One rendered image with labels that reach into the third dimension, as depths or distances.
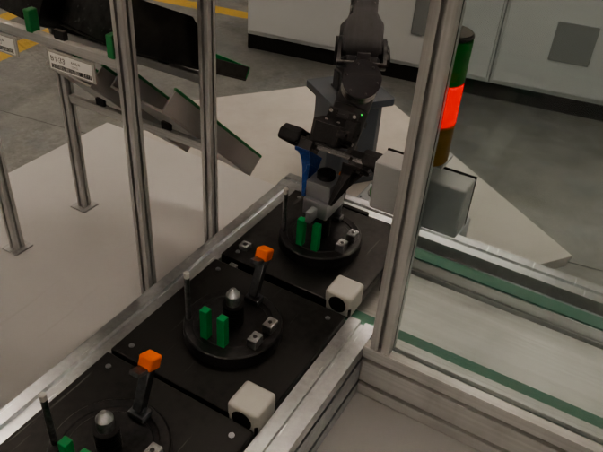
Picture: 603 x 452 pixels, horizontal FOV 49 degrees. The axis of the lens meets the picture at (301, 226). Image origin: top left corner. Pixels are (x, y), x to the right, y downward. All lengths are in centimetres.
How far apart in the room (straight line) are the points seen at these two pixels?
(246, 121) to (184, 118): 67
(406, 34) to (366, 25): 311
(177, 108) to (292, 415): 50
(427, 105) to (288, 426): 43
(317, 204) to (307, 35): 338
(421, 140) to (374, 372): 39
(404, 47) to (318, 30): 56
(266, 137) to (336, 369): 86
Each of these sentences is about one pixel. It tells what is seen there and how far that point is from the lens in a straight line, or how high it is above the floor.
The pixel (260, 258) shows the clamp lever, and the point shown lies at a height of 106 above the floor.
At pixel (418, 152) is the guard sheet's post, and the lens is 78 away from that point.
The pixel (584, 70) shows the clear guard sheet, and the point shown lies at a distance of 70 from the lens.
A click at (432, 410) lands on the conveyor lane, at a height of 90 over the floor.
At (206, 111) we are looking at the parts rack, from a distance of 107.
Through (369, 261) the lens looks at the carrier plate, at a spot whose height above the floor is 97.
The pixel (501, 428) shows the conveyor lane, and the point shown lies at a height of 92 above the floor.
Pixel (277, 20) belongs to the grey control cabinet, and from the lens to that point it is 444.
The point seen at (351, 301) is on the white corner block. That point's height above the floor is 99.
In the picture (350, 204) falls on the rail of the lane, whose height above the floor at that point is 96.
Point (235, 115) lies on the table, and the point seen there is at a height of 86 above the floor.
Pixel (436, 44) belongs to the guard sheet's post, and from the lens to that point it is 72.
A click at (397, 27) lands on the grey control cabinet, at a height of 33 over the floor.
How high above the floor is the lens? 165
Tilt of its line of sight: 36 degrees down
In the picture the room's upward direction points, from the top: 4 degrees clockwise
